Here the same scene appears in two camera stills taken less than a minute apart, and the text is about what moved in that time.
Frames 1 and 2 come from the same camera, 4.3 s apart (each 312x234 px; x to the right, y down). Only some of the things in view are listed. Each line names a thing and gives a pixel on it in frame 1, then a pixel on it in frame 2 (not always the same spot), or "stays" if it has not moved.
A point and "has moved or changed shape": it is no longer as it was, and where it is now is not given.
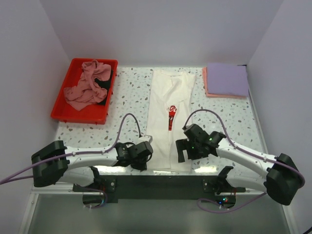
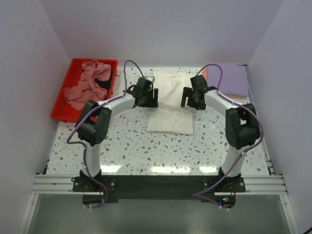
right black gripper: [184, 144] to [187, 92]
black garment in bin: [105, 85] stays
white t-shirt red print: [172, 103] has moved or changed shape
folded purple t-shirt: [227, 79] stays
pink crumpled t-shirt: [85, 91] stays
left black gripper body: [139, 164] to [147, 101]
